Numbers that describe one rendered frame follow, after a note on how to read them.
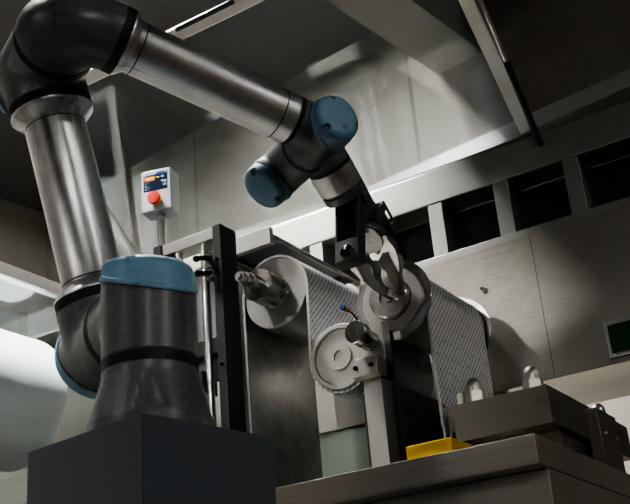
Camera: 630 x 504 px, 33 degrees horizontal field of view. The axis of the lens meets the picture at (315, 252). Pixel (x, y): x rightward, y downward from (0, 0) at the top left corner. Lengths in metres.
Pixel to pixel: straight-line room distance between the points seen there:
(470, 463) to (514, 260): 0.81
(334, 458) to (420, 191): 0.60
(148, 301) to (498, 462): 0.49
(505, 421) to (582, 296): 0.47
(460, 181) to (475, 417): 0.72
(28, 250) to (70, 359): 4.17
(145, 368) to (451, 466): 0.43
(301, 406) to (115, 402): 0.96
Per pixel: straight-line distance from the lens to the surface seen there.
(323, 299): 2.00
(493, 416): 1.68
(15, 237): 5.54
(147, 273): 1.26
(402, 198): 2.31
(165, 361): 1.22
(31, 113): 1.50
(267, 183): 1.60
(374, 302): 1.84
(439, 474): 1.42
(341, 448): 2.23
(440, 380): 1.79
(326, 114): 1.51
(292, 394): 2.10
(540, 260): 2.12
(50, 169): 1.47
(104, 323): 1.27
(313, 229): 2.41
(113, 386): 1.22
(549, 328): 2.07
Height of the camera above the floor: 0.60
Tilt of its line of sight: 24 degrees up
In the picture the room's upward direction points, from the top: 5 degrees counter-clockwise
